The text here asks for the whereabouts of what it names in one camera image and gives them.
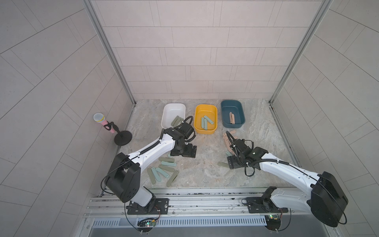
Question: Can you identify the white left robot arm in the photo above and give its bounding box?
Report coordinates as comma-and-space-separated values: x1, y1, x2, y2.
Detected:
100, 116, 197, 213

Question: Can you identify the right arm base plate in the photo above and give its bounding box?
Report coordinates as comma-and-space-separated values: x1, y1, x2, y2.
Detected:
241, 197, 288, 214

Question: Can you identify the aluminium rail frame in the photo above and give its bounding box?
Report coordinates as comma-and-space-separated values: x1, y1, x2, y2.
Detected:
84, 187, 310, 218

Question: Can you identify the circuit board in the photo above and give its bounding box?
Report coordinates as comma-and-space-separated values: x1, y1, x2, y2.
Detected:
137, 218, 157, 228
265, 215, 282, 232

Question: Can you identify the right circuit board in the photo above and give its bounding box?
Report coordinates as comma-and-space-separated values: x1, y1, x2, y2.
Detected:
265, 215, 282, 232

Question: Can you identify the dark teal storage box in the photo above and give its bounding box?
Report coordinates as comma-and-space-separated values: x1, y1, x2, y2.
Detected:
221, 100, 246, 128

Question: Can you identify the olive folding knife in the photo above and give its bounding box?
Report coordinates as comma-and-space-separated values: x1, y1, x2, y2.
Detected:
174, 118, 184, 126
159, 157, 175, 163
166, 170, 179, 187
159, 165, 175, 172
171, 116, 180, 126
147, 168, 157, 185
217, 162, 229, 168

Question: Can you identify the white storage box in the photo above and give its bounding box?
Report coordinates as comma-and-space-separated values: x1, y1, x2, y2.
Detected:
161, 103, 186, 129

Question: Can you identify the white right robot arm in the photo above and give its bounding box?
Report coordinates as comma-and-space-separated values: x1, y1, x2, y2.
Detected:
228, 138, 348, 227

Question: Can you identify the black microphone stand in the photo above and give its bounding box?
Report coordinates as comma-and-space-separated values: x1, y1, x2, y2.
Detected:
104, 122, 132, 146

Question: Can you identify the yellow storage box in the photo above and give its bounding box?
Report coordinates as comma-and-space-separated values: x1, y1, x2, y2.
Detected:
194, 104, 218, 134

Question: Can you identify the pink toy microphone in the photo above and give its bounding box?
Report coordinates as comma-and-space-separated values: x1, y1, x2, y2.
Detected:
93, 113, 115, 133

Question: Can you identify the left circuit board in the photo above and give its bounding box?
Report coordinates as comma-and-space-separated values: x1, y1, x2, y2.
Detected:
137, 218, 157, 228

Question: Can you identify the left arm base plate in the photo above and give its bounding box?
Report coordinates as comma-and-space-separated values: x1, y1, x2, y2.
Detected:
126, 198, 169, 215

